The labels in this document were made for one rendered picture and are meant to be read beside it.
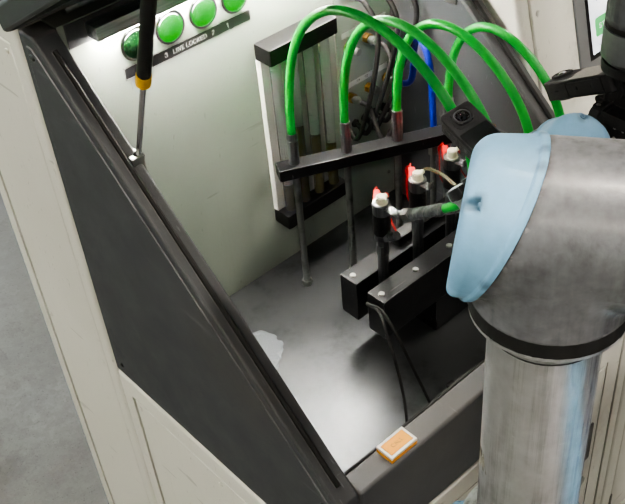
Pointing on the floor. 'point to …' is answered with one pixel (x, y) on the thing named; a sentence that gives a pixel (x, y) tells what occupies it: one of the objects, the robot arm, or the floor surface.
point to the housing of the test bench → (54, 254)
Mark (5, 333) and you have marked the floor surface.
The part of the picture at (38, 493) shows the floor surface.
